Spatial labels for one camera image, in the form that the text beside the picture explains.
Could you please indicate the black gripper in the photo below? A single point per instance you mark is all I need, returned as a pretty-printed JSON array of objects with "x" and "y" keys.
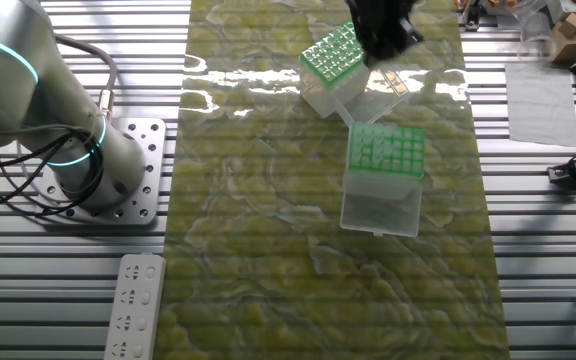
[{"x": 380, "y": 22}]

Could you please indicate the clear tip box green rack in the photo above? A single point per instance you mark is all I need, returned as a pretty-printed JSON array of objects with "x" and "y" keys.
[
  {"x": 380, "y": 210},
  {"x": 318, "y": 95}
]

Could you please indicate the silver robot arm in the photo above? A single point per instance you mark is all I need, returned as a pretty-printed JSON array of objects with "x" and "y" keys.
[{"x": 18, "y": 100}]

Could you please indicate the black clamp stand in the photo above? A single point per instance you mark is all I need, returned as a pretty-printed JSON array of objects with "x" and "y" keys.
[{"x": 472, "y": 17}]

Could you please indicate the small orange object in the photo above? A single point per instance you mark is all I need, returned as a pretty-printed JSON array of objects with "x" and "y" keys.
[{"x": 508, "y": 3}]

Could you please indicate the clear plastic cup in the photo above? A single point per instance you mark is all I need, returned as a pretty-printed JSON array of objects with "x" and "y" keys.
[{"x": 535, "y": 30}]

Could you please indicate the white paper sheet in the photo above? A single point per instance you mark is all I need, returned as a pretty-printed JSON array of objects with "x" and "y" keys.
[{"x": 540, "y": 105}]

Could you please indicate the small brown cardboard box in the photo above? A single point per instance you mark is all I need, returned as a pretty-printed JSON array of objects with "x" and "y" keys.
[{"x": 573, "y": 40}]

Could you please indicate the green marble pattern mat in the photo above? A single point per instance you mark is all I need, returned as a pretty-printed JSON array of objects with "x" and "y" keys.
[{"x": 268, "y": 225}]

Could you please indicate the white power strip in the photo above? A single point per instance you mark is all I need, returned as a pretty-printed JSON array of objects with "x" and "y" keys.
[{"x": 135, "y": 310}]

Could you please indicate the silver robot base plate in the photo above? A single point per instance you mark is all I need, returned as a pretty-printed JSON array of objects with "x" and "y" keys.
[{"x": 158, "y": 157}]

